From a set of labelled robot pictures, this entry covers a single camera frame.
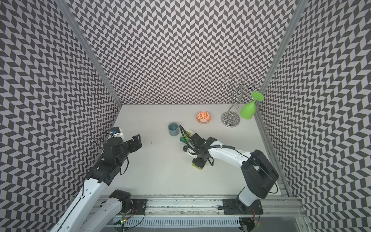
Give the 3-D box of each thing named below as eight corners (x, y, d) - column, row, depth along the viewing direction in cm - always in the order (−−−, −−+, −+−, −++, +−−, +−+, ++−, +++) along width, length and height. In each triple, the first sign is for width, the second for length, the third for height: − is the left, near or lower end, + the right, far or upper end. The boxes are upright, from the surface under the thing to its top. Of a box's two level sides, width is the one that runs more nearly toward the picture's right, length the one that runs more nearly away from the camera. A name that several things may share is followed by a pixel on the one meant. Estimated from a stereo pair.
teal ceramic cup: (168, 136, 101) (167, 132, 97) (169, 126, 106) (168, 122, 103) (179, 136, 101) (178, 132, 97) (179, 126, 106) (179, 122, 103)
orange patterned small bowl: (196, 123, 109) (196, 119, 105) (196, 115, 114) (196, 111, 111) (211, 123, 109) (211, 119, 105) (210, 115, 114) (210, 111, 111)
